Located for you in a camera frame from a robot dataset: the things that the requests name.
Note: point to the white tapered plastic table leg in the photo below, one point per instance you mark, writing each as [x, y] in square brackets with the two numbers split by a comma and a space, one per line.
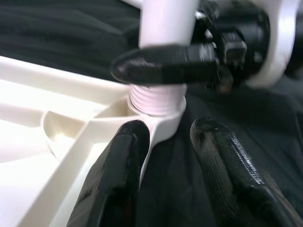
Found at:
[165, 21]

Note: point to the white ribbed plastic table top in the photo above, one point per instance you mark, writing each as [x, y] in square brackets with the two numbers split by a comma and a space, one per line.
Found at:
[47, 118]

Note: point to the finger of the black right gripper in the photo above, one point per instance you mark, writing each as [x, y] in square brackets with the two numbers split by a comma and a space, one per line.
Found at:
[154, 66]

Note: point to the black table cloth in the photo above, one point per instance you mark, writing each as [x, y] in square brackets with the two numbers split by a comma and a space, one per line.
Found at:
[59, 30]

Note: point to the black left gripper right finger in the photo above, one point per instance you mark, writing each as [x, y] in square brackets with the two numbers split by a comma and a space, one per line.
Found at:
[236, 189]

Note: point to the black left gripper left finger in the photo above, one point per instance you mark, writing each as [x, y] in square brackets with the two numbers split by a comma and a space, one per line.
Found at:
[113, 184]

